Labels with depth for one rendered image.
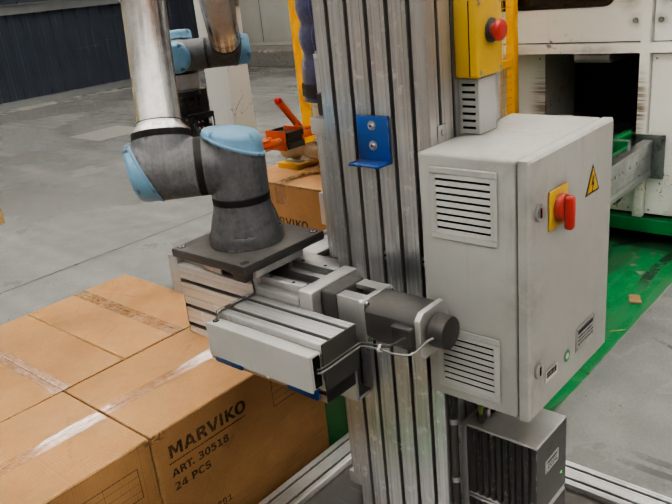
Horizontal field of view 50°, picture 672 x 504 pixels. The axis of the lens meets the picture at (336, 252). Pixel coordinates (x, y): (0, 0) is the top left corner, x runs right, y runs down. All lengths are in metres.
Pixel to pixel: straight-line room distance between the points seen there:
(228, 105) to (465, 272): 2.21
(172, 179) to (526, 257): 0.66
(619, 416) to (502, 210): 1.67
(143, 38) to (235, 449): 1.10
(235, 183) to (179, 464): 0.81
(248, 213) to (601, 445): 1.60
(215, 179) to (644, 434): 1.79
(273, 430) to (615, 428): 1.20
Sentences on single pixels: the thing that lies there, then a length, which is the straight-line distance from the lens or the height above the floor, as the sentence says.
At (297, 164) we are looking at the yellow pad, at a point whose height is 0.97.
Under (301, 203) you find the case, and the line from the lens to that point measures 2.17.
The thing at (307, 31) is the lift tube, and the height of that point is 1.37.
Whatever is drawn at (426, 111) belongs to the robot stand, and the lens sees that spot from 1.26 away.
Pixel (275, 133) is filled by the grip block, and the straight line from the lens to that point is 2.20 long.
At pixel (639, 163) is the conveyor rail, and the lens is 3.89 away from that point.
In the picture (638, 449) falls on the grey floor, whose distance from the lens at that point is 2.61.
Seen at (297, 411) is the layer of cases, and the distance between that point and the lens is 2.16.
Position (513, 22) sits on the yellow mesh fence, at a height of 1.20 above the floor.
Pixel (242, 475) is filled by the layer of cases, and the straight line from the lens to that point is 2.08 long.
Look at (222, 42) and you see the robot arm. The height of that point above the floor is 1.40.
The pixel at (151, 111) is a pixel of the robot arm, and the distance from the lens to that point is 1.43.
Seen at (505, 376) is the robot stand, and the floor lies 0.84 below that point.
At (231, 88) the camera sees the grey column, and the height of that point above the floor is 1.11.
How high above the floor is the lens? 1.52
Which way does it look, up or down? 21 degrees down
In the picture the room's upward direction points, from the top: 6 degrees counter-clockwise
